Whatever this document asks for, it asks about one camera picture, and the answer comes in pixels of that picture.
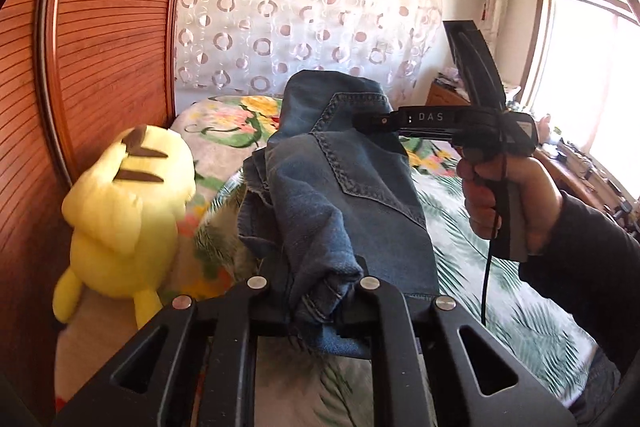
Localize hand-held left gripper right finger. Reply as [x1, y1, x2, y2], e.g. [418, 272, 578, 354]
[335, 259, 576, 427]

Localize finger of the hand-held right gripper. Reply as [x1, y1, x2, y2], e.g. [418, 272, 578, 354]
[350, 104, 481, 138]
[442, 21, 508, 112]

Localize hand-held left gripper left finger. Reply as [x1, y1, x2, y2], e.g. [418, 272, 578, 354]
[52, 276, 296, 427]

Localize blue denim pants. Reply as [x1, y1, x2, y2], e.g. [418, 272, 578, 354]
[237, 71, 441, 360]

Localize person's right forearm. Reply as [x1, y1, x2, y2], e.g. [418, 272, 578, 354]
[517, 192, 640, 375]

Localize person's right hand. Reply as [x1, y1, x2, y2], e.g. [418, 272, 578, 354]
[460, 154, 565, 255]

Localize wooden sideboard cabinet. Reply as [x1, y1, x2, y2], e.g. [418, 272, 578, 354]
[427, 79, 640, 233]

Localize wooden framed window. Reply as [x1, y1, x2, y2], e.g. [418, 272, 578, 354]
[520, 0, 640, 202]

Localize leaf print bed sheet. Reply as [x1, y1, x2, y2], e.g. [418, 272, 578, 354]
[192, 172, 621, 427]

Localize yellow plush toy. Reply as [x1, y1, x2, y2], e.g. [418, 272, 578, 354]
[52, 124, 197, 328]

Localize sheer circle pattern curtain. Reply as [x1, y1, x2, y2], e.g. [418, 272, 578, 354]
[172, 0, 443, 100]

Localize floral blanket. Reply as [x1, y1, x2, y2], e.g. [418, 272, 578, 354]
[170, 94, 471, 218]

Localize wooden slatted wardrobe door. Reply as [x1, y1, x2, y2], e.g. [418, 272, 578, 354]
[0, 0, 198, 427]

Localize black cable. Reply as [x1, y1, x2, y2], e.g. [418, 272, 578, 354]
[480, 127, 512, 328]

